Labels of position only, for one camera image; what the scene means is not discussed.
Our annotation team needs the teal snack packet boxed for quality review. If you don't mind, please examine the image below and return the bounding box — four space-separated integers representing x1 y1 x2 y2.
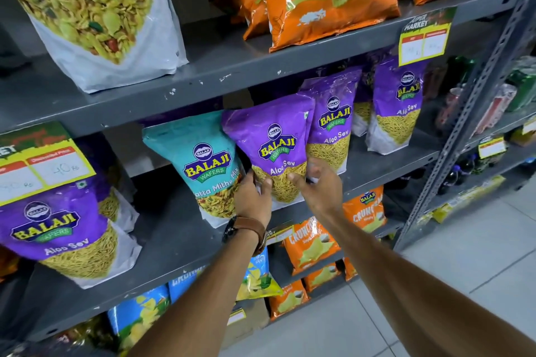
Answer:
142 110 245 229

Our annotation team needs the purple snack packet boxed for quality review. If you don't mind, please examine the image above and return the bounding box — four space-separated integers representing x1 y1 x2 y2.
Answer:
300 67 362 175
221 94 316 204
75 135 140 233
0 177 143 290
365 56 429 156

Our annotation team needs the small yellow price label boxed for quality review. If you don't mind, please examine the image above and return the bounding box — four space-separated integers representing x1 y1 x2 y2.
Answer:
478 134 508 160
265 225 295 247
226 308 247 327

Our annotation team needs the green bottle pack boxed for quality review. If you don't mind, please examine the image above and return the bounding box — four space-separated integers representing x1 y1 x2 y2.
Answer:
506 57 536 113

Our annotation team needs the small orange chips packet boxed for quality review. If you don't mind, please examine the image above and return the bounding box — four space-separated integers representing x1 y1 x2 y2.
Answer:
268 280 311 321
343 257 359 282
343 185 387 234
303 262 341 293
283 216 341 276

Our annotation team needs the grey metal shelf rack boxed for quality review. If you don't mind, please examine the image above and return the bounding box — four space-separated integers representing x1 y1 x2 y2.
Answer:
0 0 536 357

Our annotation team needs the person's left hand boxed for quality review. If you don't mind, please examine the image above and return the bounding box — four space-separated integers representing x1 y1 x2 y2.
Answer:
234 169 274 227

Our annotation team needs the person's left forearm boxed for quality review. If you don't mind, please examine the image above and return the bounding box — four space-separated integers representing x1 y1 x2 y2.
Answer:
127 224 264 357

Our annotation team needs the brown cardboard box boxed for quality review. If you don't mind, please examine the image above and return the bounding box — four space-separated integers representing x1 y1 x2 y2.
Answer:
221 297 271 350

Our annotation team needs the red clear packet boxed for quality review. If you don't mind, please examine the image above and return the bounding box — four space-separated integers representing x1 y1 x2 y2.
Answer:
472 83 518 136

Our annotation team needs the yellow shelf strip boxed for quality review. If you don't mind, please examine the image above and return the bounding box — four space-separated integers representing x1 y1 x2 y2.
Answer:
430 174 507 224

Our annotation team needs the clear mixed snack packet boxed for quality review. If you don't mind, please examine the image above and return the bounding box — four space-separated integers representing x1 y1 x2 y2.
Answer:
0 0 189 94

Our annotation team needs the person's right forearm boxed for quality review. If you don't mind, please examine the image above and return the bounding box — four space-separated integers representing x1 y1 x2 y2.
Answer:
315 208 536 357

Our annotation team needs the yellow green price label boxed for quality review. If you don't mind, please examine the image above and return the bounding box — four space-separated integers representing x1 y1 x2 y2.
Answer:
0 121 97 208
398 7 457 67

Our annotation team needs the dark shiny snack packet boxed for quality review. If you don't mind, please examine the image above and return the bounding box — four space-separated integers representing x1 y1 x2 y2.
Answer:
40 314 119 355

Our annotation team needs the blue yellow chips packet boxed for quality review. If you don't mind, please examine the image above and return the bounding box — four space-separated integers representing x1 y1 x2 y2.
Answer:
236 245 284 301

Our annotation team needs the brown strap wristwatch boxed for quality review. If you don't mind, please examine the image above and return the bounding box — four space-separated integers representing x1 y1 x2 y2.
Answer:
222 215 268 256

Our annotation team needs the person's right hand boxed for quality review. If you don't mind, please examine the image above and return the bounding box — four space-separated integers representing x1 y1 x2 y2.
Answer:
288 157 344 220

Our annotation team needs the dark drink bottle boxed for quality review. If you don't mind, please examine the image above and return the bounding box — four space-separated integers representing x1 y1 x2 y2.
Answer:
437 164 463 197

